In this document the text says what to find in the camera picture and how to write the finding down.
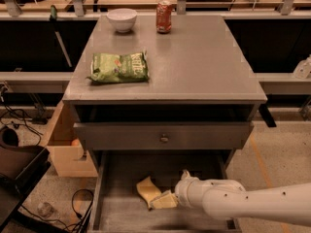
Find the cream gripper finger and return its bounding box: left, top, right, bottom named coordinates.
left=150, top=190, right=178, bottom=210

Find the yellow sponge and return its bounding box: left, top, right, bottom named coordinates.
left=136, top=177, right=161, bottom=209

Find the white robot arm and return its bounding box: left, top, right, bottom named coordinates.
left=150, top=170, right=311, bottom=226

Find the round brass drawer knob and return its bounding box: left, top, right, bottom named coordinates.
left=159, top=134, right=169, bottom=143

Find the grey open middle drawer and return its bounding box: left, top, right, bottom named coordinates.
left=88, top=150, right=242, bottom=233

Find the grey top drawer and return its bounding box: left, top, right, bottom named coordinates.
left=73, top=104, right=255, bottom=151

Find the grey wooden cabinet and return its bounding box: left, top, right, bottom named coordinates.
left=63, top=15, right=266, bottom=162

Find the light wooden box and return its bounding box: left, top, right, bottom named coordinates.
left=44, top=101, right=97, bottom=178

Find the orange ball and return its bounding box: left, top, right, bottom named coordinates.
left=71, top=139, right=81, bottom=147

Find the green chips bag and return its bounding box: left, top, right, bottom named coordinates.
left=88, top=51, right=149, bottom=83

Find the black tray bin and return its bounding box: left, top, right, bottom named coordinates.
left=0, top=146, right=51, bottom=190

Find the orange soda can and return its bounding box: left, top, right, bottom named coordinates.
left=155, top=0, right=172, bottom=33

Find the white ceramic bowl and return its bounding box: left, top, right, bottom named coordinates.
left=107, top=8, right=137, bottom=33

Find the black floor cable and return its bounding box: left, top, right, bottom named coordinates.
left=18, top=187, right=95, bottom=233

